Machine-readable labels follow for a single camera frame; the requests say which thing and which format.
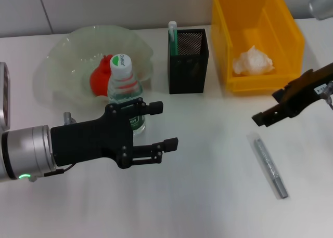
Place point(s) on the orange toy fruit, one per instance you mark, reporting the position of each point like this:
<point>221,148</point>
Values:
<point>99,79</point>

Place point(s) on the clear green-label water bottle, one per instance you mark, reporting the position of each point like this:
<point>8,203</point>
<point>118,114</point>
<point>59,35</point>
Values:
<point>121,66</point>

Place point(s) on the black mesh pen holder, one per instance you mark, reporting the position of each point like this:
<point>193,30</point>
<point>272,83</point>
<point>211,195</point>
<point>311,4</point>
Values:
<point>187,74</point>

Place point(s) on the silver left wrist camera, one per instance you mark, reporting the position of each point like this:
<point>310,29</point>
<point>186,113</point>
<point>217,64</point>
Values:
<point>4,95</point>

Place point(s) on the yellow plastic bin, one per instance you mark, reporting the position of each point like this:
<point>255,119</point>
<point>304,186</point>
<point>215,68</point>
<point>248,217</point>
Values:
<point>260,22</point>

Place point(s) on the mint green pen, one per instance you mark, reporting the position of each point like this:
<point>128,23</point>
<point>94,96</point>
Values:
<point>173,40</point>

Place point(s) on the silver glitter pen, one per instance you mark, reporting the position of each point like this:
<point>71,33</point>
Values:
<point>270,168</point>

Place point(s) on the green glass fruit plate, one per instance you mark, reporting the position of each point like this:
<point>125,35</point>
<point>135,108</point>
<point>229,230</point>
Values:
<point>67,64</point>

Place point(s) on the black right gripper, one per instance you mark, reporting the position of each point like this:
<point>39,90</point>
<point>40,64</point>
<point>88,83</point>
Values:
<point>307,90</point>

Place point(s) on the white paper ball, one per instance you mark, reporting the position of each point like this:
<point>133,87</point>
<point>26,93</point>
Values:
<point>252,62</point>

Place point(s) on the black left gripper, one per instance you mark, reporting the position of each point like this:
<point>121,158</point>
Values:
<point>88,142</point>

